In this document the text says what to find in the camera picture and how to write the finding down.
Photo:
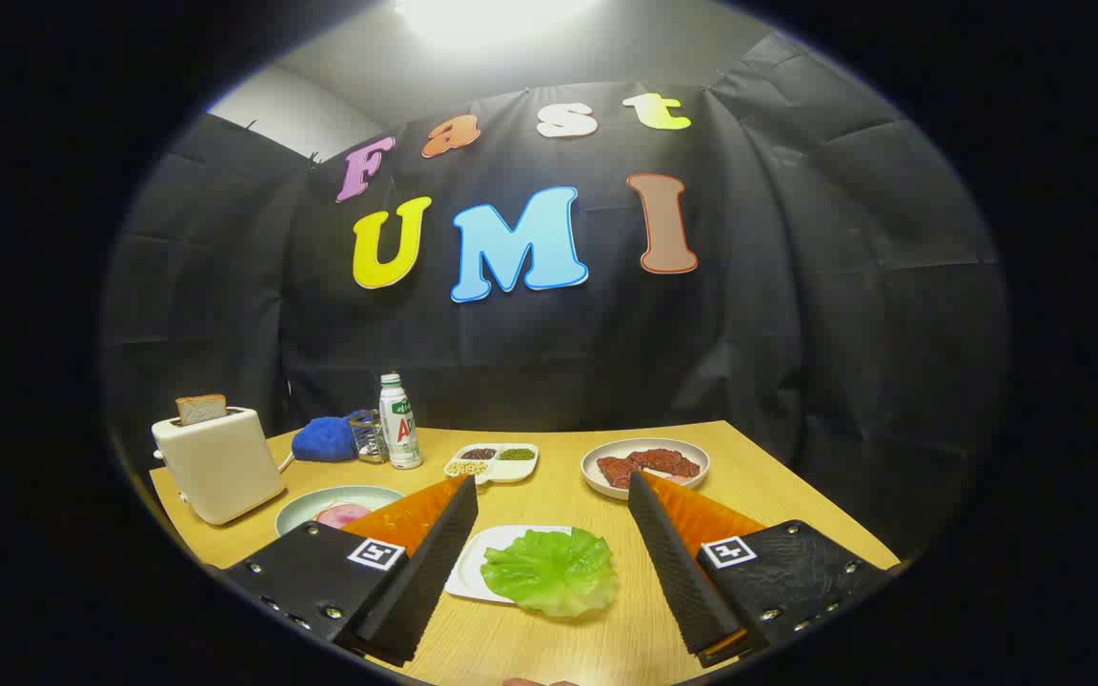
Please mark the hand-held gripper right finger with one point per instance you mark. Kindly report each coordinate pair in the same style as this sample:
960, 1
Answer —
678, 572

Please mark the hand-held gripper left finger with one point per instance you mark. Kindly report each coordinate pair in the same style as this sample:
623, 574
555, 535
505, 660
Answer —
425, 581

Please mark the pink ham slice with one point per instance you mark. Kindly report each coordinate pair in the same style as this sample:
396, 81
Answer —
339, 515

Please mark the green lettuce leaf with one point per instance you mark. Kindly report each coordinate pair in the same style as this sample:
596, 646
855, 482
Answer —
549, 572

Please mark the toast bread slice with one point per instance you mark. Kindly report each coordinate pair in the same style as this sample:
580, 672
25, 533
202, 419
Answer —
201, 410

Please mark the white square plate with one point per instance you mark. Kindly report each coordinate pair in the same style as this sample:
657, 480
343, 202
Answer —
473, 567

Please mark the red meat slice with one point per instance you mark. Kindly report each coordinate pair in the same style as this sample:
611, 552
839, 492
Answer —
673, 464
616, 472

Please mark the pile of yellow beans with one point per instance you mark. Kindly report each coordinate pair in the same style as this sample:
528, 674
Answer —
466, 469

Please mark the beige round plate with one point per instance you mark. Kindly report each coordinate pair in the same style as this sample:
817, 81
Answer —
590, 469

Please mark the pile of dark beans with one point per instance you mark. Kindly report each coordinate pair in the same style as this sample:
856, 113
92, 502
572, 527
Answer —
478, 454

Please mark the pale green round plate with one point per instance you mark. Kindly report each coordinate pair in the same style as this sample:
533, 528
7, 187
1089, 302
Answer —
301, 514

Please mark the white divided dish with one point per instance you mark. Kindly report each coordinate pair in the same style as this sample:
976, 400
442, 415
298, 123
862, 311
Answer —
516, 469

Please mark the clear utensil holder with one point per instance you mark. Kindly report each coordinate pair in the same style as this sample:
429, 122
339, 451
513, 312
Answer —
370, 440

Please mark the white drink bottle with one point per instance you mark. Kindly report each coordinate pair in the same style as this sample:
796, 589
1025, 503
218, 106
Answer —
401, 429

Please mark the pile of green beans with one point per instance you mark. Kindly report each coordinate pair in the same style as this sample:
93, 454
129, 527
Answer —
517, 454

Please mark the blue cloth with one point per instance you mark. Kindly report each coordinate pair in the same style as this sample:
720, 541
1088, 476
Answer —
325, 440

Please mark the cream toaster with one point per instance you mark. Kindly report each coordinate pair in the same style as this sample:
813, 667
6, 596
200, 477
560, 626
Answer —
225, 467

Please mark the black backdrop cloth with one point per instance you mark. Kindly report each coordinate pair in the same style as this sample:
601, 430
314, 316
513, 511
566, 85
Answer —
797, 333

